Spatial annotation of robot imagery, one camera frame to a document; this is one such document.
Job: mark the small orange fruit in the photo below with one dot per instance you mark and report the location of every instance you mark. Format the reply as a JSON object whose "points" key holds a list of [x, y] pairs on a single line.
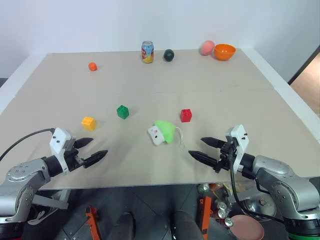
{"points": [[92, 66]]}

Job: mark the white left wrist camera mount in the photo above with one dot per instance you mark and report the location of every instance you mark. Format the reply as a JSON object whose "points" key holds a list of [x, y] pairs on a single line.
{"points": [[58, 142]]}

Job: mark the silver metal pot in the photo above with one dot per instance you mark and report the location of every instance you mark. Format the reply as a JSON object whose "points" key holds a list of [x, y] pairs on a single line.
{"points": [[260, 203]]}

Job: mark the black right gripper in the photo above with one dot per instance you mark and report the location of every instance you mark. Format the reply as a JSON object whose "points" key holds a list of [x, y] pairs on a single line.
{"points": [[226, 156]]}

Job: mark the red toy block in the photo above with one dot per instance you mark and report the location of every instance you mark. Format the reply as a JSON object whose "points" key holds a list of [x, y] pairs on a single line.
{"points": [[186, 115]]}

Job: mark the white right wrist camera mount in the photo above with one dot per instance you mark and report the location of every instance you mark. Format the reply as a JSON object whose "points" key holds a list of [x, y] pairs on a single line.
{"points": [[238, 142]]}

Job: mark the green toy block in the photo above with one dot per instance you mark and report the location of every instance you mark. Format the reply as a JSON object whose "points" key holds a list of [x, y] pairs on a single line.
{"points": [[122, 112]]}

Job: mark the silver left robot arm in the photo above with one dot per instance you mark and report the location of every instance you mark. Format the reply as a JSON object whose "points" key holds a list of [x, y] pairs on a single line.
{"points": [[20, 180]]}

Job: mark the white plush with green cap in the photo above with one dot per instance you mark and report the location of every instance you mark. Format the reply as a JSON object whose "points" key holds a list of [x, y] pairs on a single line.
{"points": [[161, 133]]}

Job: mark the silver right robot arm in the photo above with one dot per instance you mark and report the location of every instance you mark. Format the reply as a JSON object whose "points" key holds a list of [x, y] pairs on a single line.
{"points": [[282, 182]]}

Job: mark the grey table bracket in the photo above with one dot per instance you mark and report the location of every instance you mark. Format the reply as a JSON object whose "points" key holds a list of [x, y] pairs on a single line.
{"points": [[50, 201]]}

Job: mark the orange metal stand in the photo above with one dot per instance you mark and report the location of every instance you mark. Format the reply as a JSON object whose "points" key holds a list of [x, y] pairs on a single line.
{"points": [[206, 215], [92, 222]]}

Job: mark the brown round plate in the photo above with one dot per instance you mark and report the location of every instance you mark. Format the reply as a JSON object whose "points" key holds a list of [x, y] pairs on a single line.
{"points": [[247, 228]]}

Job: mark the pink peach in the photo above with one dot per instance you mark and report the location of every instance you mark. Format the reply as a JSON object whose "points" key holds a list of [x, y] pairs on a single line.
{"points": [[207, 47]]}

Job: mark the dark rounded shape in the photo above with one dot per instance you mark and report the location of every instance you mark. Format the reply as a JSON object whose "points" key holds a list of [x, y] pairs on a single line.
{"points": [[185, 225], [126, 226]]}

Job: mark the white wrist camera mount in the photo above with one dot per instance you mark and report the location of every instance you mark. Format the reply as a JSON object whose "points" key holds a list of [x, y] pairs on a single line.
{"points": [[58, 142], [238, 142]]}

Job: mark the dark green ball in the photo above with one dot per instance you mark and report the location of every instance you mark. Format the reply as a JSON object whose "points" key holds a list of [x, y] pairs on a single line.
{"points": [[169, 55]]}

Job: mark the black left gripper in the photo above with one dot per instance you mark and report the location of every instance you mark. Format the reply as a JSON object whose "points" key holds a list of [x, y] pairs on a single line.
{"points": [[73, 155]]}

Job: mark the colourful drink can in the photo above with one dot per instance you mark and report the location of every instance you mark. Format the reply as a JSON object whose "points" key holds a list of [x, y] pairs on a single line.
{"points": [[147, 52]]}

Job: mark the orange plastic bowl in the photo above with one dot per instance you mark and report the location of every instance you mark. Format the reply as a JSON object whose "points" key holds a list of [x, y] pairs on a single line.
{"points": [[224, 52]]}

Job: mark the yellow toy block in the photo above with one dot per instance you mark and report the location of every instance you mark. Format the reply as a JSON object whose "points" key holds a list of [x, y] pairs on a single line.
{"points": [[88, 123]]}

